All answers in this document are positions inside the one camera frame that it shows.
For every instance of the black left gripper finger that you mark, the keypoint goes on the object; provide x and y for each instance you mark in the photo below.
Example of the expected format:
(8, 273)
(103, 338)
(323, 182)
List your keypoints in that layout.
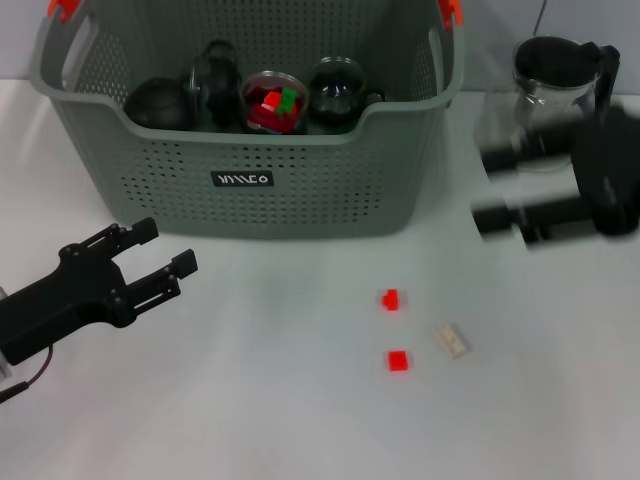
(160, 285)
(132, 234)

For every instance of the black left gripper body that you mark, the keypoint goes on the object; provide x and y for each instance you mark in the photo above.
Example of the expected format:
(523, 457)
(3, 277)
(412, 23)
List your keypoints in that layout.
(60, 305)

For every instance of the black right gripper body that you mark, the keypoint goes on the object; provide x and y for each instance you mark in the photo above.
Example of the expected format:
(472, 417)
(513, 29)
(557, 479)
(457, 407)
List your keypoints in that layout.
(610, 170)

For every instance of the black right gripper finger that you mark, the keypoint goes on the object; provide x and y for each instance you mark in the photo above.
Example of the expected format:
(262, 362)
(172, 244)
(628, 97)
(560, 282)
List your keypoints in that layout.
(530, 217)
(525, 147)

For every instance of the black lidded glass jar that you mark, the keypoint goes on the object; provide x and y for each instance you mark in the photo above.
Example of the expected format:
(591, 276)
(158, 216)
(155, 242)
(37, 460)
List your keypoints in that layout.
(222, 90)

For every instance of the glass teacup with black sleeve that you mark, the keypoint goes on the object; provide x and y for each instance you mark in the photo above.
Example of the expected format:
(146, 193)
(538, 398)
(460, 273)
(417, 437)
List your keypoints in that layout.
(250, 92)
(335, 97)

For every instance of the small red building block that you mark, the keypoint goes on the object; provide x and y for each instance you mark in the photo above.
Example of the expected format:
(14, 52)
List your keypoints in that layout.
(398, 361)
(391, 299)

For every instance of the white building block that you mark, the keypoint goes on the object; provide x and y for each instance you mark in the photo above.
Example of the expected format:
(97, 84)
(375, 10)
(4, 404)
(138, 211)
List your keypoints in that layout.
(452, 341)

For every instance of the grey perforated storage basket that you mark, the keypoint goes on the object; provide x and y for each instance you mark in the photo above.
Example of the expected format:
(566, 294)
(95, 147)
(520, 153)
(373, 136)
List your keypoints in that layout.
(300, 190)

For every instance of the glass carafe with black lid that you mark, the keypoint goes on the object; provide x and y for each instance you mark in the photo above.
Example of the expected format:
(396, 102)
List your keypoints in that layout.
(555, 60)

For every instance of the dark clay teapot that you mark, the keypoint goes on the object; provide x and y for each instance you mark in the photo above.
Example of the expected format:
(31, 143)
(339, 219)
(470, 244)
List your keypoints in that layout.
(155, 107)

